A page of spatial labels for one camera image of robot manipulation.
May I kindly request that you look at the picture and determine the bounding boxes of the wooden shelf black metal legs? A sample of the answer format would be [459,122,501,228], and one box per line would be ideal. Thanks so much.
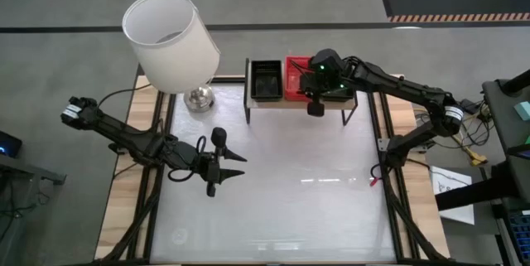
[243,57,359,127]

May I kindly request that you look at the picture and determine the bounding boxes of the black slotted plastic basket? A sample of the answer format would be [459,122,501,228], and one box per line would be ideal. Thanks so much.
[249,59,284,102]

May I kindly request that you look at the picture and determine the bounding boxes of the wooden table side board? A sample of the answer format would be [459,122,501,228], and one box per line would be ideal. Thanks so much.
[367,74,451,259]
[94,75,176,261]

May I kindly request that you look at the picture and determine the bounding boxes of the yellow cable connector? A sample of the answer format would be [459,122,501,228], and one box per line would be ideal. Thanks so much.
[467,149,489,167]

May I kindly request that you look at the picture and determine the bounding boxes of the black cable bundle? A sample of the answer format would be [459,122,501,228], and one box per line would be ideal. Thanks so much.
[454,99,499,167]

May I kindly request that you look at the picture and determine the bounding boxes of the white shade silver table lamp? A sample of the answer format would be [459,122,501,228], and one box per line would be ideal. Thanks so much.
[122,0,221,114]

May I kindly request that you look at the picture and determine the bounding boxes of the black desk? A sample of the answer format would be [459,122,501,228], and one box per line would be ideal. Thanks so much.
[434,69,530,217]

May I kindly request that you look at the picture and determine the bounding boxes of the blue crate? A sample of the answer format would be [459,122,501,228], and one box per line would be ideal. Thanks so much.
[508,211,530,259]

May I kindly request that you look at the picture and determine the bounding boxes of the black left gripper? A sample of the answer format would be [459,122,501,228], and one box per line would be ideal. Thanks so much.
[196,127,248,198]

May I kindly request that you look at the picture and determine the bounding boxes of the white paper sheet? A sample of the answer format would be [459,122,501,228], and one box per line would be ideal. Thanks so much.
[430,165,475,226]

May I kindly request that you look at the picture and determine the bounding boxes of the red slotted plastic basket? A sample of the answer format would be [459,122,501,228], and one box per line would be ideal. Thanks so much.
[284,55,312,102]

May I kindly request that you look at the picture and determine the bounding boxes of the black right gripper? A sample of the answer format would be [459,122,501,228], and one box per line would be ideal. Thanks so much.
[300,66,357,118]

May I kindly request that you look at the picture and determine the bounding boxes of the black device blue light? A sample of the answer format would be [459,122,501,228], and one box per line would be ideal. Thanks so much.
[0,130,23,158]

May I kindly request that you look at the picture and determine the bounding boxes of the black aluminium table frame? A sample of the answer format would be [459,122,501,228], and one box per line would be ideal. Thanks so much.
[99,74,448,265]

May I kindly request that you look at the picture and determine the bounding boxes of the black hazard-striped floor mat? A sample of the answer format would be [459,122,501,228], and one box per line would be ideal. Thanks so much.
[378,0,530,23]

